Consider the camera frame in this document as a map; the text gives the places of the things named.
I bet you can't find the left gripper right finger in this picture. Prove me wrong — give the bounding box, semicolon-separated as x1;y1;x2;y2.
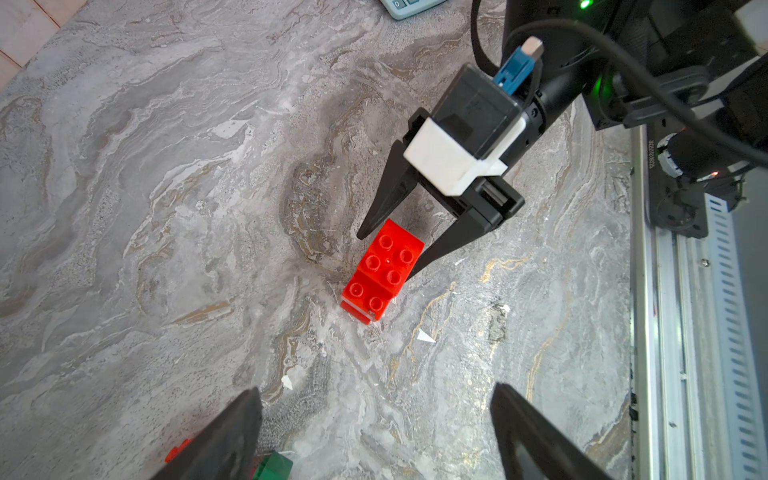
490;383;608;479

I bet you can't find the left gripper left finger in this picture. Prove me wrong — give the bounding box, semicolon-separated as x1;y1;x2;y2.
153;387;263;480

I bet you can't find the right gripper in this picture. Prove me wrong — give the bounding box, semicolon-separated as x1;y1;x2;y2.
357;109;525;279

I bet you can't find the green lego brick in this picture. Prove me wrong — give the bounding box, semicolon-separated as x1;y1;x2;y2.
252;452;293;480

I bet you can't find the small red curved brick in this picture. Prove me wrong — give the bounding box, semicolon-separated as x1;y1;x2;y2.
164;439;192;464

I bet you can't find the red lego brick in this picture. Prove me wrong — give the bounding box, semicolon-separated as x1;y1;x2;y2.
357;219;425;296

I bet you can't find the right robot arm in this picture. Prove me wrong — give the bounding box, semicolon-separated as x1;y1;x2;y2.
357;1;767;270

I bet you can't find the grey calculator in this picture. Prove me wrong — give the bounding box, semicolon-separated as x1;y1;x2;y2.
380;0;446;21

